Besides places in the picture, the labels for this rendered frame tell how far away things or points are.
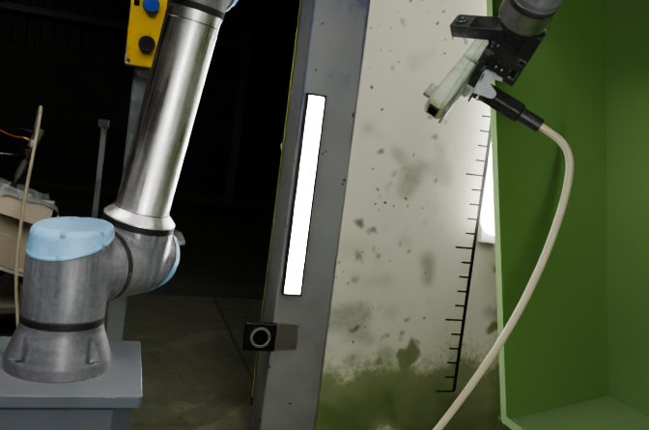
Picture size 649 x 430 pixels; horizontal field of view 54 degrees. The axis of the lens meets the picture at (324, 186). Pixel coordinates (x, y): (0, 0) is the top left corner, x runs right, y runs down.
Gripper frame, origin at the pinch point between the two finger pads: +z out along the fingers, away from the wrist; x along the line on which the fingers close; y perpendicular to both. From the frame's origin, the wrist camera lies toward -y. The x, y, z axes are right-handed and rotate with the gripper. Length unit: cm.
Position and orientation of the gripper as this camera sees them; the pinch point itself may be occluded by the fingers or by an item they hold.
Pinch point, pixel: (471, 85)
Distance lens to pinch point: 137.4
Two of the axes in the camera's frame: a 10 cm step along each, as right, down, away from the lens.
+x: 5.4, -6.7, 5.1
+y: 8.2, 5.4, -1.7
